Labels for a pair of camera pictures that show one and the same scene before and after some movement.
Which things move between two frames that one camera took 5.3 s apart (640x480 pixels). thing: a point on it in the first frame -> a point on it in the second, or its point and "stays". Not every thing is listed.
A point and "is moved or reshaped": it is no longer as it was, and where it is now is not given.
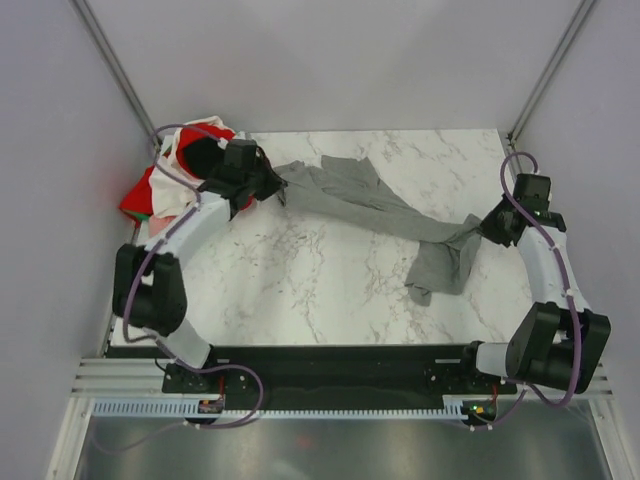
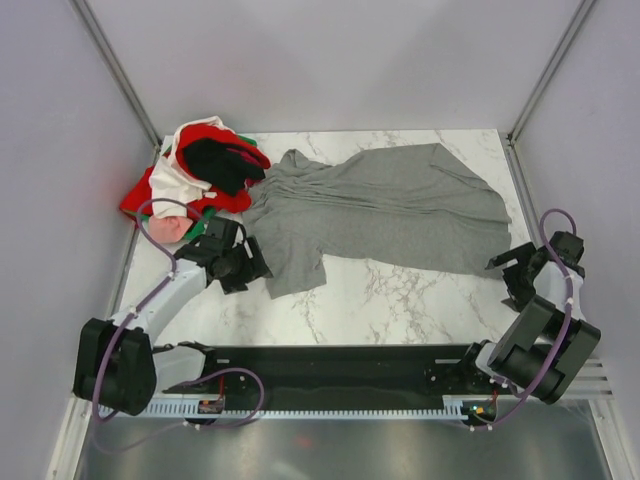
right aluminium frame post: [571, 32] stays
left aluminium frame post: [117, 70] stays
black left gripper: [274, 184] -> [233, 285]
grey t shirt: [349, 191] is moved or reshaped
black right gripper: [487, 226] -> [518, 295]
